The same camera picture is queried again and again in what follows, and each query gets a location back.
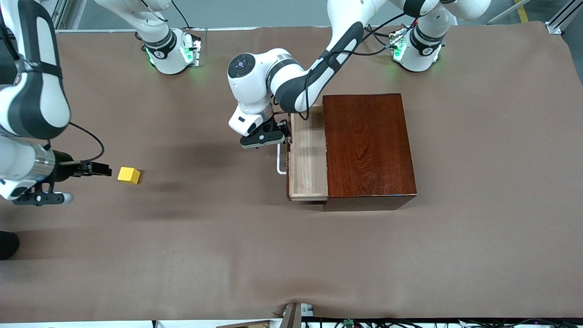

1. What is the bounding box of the brown angled bracket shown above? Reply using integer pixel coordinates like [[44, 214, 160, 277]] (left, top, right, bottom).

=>
[[273, 302, 302, 328]]

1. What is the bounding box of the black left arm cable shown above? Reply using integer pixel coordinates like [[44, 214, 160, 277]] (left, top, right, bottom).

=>
[[301, 13, 410, 121]]

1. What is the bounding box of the dark brown wooden cabinet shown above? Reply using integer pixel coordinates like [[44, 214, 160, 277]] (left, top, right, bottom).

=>
[[322, 93, 418, 211]]

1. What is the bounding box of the light wood drawer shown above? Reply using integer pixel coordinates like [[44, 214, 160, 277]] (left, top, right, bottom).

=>
[[286, 106, 329, 202]]

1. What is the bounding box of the black base cable bundle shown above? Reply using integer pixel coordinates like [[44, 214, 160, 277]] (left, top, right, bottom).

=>
[[364, 23, 402, 49]]

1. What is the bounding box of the black round object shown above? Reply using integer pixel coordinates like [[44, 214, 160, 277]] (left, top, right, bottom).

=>
[[0, 231, 20, 261]]

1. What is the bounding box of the brown table cover sheet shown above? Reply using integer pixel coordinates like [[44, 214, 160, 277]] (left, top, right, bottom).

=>
[[0, 20, 583, 324]]

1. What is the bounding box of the yellow wooden block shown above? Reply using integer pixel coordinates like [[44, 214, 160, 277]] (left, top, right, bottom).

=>
[[118, 167, 142, 185]]

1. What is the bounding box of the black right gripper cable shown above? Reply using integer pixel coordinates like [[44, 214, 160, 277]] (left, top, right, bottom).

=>
[[67, 121, 106, 164]]

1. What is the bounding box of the aluminium frame profile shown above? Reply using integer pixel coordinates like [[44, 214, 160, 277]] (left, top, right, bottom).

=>
[[46, 0, 69, 31], [546, 0, 583, 35]]

